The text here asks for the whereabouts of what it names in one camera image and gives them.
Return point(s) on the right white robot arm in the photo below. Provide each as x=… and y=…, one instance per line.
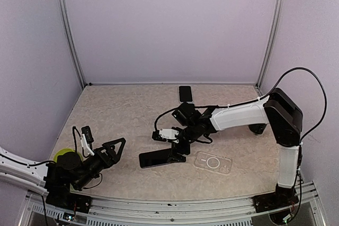
x=276, y=110

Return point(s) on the aluminium front rail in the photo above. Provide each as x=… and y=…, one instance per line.
x=119, y=211

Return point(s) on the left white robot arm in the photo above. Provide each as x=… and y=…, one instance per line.
x=72, y=170

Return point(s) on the right aluminium frame post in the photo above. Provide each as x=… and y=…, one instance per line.
x=270, y=44

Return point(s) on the aluminium frame post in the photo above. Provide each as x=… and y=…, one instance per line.
x=71, y=43
x=270, y=44

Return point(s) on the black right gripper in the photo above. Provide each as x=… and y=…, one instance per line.
x=179, y=157

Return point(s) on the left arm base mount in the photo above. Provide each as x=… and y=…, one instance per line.
x=60, y=196

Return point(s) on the dark green mug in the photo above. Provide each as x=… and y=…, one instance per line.
x=257, y=129

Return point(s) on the green plastic bowl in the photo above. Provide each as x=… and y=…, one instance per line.
x=62, y=153

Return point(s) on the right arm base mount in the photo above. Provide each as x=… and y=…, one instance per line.
x=281, y=197

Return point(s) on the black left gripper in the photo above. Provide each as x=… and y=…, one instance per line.
x=112, y=157

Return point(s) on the clear case with heart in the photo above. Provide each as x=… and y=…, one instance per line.
x=212, y=163

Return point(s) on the left aluminium frame post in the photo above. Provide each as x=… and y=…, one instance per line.
x=71, y=43

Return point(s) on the dark red phone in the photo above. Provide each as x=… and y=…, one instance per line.
x=155, y=158

